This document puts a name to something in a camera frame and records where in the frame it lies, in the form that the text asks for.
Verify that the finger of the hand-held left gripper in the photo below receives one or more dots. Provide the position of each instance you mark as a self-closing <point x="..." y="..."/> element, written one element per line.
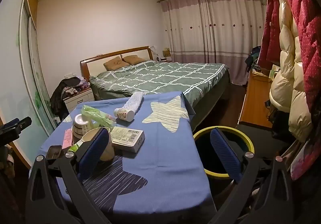
<point x="15" y="126"/>

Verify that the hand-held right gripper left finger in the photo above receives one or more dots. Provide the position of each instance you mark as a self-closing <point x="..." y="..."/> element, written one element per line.
<point x="94" y="153"/>

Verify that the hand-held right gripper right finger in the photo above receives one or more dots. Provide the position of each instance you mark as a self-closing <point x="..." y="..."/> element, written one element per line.
<point x="225" y="156"/>

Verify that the black bin with yellow rim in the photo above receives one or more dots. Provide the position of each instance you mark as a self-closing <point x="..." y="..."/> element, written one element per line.
<point x="248" y="141"/>

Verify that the pink box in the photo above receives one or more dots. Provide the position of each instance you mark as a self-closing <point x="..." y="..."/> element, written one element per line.
<point x="67" y="140"/>

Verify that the white pill bottle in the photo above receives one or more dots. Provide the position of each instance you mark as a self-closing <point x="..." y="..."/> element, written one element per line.
<point x="124" y="114"/>

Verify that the paper cup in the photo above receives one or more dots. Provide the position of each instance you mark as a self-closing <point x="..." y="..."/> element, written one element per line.
<point x="87" y="138"/>

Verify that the green and white bottle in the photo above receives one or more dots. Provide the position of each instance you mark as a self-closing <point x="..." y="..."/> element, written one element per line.
<point x="74" y="147"/>

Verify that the white labelled jar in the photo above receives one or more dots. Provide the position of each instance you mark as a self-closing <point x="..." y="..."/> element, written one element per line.
<point x="80" y="127"/>

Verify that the green plastic packet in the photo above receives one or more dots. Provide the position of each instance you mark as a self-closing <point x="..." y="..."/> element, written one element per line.
<point x="96" y="113"/>

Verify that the small metal tin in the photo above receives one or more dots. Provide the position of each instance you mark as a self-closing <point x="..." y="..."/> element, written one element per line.
<point x="54" y="151"/>

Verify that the sliding-door wardrobe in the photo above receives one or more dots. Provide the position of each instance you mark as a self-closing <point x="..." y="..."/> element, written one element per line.
<point x="27" y="76"/>

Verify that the dark clothes pile on nightstand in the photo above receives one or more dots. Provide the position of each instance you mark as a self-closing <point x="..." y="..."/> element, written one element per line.
<point x="59" y="96"/>

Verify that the white nightstand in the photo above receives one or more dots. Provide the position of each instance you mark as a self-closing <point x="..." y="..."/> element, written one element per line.
<point x="79" y="100"/>

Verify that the blue star-print tablecloth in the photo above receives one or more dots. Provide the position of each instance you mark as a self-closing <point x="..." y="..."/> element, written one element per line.
<point x="163" y="153"/>

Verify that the dark bag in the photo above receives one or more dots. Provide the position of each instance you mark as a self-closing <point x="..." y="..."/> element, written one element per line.
<point x="275" y="116"/>

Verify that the long wooden desk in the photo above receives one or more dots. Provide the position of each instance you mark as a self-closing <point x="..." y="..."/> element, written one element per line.
<point x="255" y="98"/>

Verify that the wooden bed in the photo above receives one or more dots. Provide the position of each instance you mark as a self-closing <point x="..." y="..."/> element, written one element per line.
<point x="100" y="62"/>

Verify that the brown pillow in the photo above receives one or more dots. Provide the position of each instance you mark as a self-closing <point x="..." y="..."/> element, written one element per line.
<point x="134" y="59"/>
<point x="115" y="63"/>

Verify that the white down jacket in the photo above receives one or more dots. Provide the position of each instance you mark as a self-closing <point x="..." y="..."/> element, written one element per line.
<point x="286" y="83"/>

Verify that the pile of dark clothes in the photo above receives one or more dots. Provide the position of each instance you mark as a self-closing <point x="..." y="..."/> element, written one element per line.
<point x="253" y="58"/>

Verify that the green checked quilt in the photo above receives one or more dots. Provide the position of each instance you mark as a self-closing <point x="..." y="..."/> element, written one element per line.
<point x="163" y="76"/>

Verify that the pink and white curtain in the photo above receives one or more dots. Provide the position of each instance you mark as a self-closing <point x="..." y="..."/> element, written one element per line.
<point x="213" y="38"/>

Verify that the small yellow box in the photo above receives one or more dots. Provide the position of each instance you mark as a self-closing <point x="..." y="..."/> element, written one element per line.
<point x="166" y="53"/>

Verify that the red dotted quilted jacket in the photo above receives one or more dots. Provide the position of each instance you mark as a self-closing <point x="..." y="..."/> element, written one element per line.
<point x="311" y="51"/>

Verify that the dark red hanging jacket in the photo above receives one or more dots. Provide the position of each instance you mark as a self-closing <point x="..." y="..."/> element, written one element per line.
<point x="270" y="28"/>

